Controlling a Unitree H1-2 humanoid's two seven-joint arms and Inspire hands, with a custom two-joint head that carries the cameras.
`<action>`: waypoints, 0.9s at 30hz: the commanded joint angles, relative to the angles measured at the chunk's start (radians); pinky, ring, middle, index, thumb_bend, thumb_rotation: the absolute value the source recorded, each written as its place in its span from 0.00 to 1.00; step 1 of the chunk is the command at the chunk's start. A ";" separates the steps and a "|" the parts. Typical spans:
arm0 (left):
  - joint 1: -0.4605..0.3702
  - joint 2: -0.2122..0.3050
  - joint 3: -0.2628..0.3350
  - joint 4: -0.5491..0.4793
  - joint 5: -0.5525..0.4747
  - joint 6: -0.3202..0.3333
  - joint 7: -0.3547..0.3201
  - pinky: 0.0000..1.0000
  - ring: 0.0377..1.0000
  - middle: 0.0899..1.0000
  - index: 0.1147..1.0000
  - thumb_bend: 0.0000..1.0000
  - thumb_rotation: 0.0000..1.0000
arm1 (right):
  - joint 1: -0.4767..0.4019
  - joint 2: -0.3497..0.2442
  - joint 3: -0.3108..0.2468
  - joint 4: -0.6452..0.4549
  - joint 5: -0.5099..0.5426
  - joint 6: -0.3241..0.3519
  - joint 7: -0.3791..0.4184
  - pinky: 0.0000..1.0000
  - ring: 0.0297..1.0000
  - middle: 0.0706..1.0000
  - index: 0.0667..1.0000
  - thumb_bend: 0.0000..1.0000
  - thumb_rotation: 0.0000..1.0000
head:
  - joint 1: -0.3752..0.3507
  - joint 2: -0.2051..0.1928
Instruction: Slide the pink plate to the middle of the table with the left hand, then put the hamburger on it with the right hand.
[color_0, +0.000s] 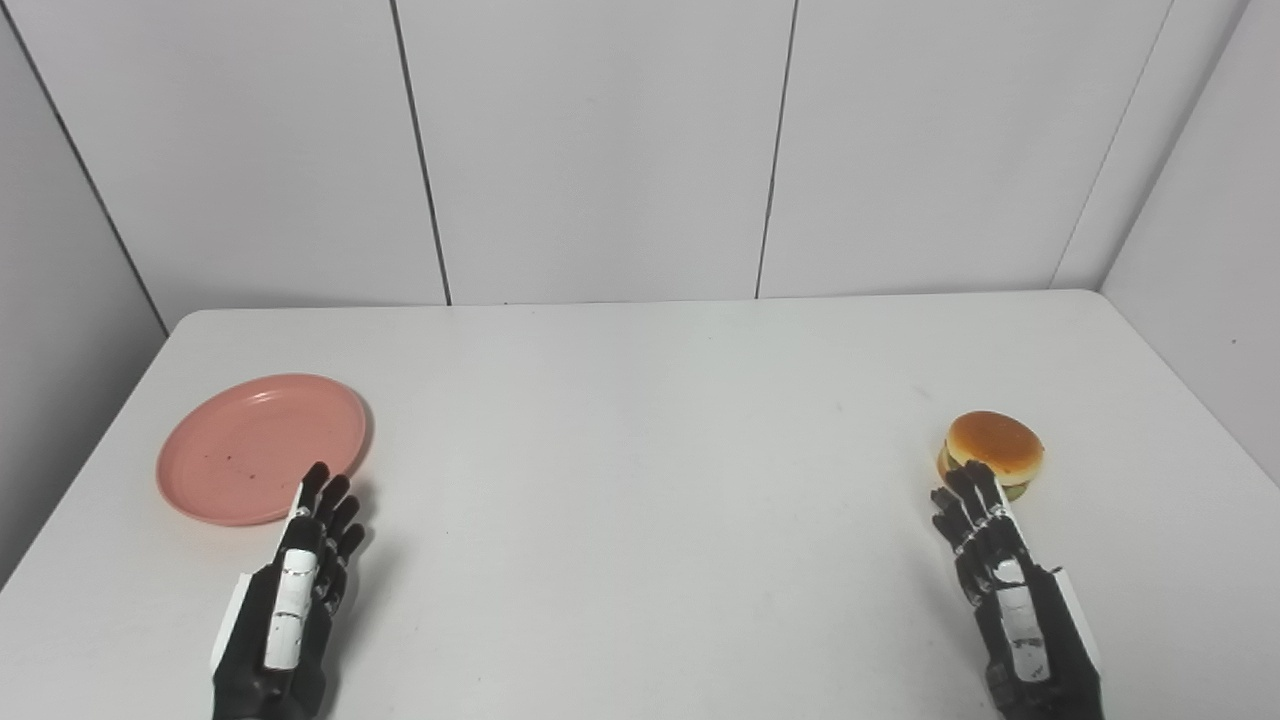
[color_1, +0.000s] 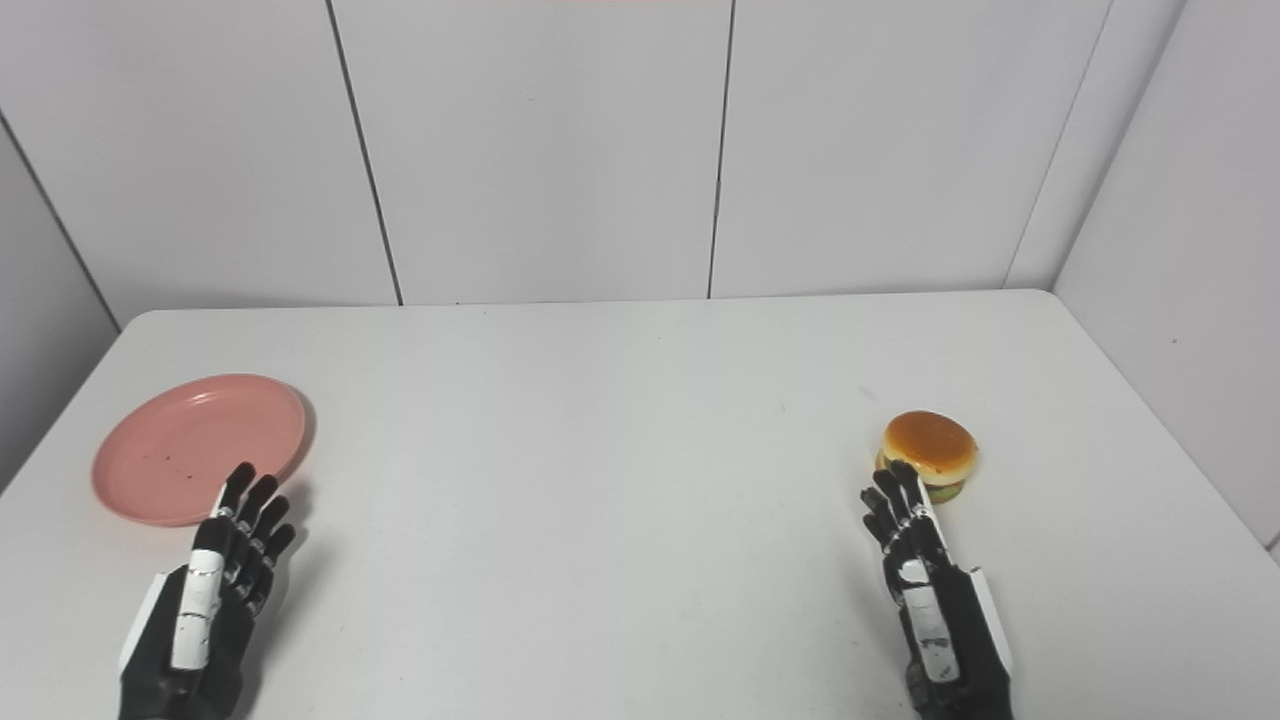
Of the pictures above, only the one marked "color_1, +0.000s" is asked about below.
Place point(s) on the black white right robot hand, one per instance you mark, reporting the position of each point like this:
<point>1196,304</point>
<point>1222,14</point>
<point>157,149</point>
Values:
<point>940,620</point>

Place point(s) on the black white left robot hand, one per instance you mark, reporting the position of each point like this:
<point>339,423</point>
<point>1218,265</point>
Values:
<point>195,610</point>

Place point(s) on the pink round plate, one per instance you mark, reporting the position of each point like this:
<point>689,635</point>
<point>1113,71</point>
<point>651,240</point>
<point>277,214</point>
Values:
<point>195,450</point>

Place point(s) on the toy hamburger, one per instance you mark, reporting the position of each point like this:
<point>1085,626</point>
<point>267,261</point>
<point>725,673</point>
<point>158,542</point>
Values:
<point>930,445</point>

